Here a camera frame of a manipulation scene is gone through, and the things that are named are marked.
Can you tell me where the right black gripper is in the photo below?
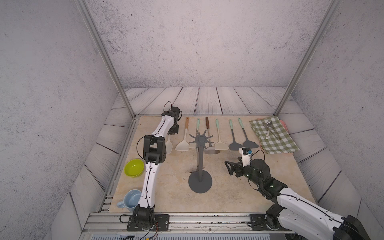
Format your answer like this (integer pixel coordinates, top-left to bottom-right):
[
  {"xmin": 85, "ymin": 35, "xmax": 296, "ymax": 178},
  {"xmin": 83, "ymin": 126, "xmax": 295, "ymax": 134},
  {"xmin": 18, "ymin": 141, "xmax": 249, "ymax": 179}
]
[{"xmin": 225, "ymin": 156, "xmax": 263, "ymax": 189}]

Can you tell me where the cream spatula mint handle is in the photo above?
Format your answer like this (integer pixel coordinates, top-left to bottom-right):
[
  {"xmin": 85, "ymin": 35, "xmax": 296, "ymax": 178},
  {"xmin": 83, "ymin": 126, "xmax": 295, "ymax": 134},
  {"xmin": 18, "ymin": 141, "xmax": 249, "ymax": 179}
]
[
  {"xmin": 189, "ymin": 119, "xmax": 200, "ymax": 149},
  {"xmin": 214, "ymin": 119, "xmax": 230, "ymax": 151}
]

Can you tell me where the grey spatula mint handle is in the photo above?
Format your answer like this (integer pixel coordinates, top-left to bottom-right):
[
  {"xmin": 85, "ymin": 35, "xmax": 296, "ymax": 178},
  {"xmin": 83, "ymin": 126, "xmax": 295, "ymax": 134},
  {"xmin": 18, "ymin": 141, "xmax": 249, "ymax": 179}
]
[{"xmin": 238, "ymin": 118, "xmax": 260, "ymax": 149}]

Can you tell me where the left frame post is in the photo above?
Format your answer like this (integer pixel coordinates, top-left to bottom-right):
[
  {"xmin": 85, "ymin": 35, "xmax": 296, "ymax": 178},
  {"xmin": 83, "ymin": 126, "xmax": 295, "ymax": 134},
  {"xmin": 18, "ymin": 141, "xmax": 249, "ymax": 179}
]
[{"xmin": 75, "ymin": 0, "xmax": 136, "ymax": 119}]

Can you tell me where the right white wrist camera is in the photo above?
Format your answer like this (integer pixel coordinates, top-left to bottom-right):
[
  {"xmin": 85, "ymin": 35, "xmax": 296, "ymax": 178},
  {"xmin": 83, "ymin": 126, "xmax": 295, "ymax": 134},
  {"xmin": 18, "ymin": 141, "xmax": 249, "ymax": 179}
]
[{"xmin": 239, "ymin": 147, "xmax": 253, "ymax": 167}]

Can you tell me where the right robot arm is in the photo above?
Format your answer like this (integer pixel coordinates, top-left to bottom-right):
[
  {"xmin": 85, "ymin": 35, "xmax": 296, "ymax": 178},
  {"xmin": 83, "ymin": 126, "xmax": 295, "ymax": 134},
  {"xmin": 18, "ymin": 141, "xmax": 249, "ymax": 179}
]
[{"xmin": 225, "ymin": 148, "xmax": 370, "ymax": 240}]

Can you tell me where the grey utensil rack stand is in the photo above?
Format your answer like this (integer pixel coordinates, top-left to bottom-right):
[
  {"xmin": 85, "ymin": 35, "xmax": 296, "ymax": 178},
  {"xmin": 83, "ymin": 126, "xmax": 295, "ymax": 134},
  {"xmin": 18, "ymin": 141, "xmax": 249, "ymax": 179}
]
[{"xmin": 189, "ymin": 130, "xmax": 213, "ymax": 194}]

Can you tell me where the pink board under cloth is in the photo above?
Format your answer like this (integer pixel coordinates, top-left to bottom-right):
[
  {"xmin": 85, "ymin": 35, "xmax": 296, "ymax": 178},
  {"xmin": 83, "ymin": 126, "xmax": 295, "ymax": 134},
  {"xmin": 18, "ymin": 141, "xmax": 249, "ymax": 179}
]
[{"xmin": 280, "ymin": 120, "xmax": 289, "ymax": 133}]

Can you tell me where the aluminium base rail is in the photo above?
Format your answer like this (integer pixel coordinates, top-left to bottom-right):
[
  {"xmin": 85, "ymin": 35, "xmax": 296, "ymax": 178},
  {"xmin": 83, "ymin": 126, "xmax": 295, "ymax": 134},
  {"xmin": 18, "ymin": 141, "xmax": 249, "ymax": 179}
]
[{"xmin": 80, "ymin": 211, "xmax": 343, "ymax": 240}]

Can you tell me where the frame post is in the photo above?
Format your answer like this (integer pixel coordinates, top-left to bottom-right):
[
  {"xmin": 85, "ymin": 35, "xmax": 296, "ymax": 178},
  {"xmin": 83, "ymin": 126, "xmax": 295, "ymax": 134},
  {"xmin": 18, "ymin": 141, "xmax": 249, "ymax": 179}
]
[
  {"xmin": 273, "ymin": 0, "xmax": 342, "ymax": 116},
  {"xmin": 75, "ymin": 0, "xmax": 136, "ymax": 119}
]

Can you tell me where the right frame post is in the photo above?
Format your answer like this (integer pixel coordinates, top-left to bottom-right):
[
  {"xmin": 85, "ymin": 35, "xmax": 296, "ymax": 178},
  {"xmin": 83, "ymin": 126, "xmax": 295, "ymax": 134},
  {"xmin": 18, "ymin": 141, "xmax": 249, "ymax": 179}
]
[{"xmin": 273, "ymin": 0, "xmax": 342, "ymax": 116}]

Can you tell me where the grey ladle brown handle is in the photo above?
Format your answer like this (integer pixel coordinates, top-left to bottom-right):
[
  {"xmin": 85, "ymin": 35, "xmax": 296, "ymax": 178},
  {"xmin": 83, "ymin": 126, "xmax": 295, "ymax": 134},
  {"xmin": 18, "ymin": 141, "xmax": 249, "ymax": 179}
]
[{"xmin": 205, "ymin": 117, "xmax": 220, "ymax": 155}]

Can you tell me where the light blue cup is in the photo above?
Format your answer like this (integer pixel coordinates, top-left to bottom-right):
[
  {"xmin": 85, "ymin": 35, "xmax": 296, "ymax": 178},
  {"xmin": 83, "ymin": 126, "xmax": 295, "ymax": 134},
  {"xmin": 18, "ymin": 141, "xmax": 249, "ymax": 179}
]
[{"xmin": 117, "ymin": 189, "xmax": 142, "ymax": 213}]

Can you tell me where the metal spoon on cloth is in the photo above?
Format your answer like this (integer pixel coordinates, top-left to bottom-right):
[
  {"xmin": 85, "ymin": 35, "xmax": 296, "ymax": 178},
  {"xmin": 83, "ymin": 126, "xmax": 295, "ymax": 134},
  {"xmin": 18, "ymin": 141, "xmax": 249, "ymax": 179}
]
[{"xmin": 266, "ymin": 121, "xmax": 275, "ymax": 136}]

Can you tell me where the green checkered cloth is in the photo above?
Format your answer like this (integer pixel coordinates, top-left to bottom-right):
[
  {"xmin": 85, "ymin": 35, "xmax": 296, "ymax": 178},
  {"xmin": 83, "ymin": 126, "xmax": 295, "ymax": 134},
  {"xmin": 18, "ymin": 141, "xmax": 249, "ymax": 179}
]
[{"xmin": 250, "ymin": 116, "xmax": 300, "ymax": 154}]

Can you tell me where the green plastic bowl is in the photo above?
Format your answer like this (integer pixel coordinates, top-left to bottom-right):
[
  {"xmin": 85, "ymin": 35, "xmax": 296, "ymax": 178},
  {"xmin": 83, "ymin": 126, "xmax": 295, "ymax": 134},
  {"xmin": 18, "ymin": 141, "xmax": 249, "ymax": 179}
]
[{"xmin": 124, "ymin": 159, "xmax": 145, "ymax": 178}]

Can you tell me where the grey spoon mint handle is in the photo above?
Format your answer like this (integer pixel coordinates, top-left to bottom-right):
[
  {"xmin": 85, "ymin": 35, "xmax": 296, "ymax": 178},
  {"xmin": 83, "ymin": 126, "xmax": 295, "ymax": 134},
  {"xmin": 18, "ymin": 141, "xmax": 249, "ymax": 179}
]
[{"xmin": 229, "ymin": 120, "xmax": 243, "ymax": 151}]

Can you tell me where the cream turner wooden handle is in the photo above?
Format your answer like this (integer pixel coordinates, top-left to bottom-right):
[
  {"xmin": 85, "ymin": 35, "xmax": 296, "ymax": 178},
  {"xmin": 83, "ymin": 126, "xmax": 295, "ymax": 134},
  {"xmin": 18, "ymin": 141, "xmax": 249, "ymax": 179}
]
[{"xmin": 176, "ymin": 117, "xmax": 190, "ymax": 152}]

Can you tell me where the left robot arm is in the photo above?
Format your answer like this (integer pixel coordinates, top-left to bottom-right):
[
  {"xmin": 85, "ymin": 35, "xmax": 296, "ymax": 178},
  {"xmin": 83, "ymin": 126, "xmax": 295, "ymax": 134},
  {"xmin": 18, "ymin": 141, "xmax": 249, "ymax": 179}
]
[{"xmin": 117, "ymin": 106, "xmax": 182, "ymax": 232}]

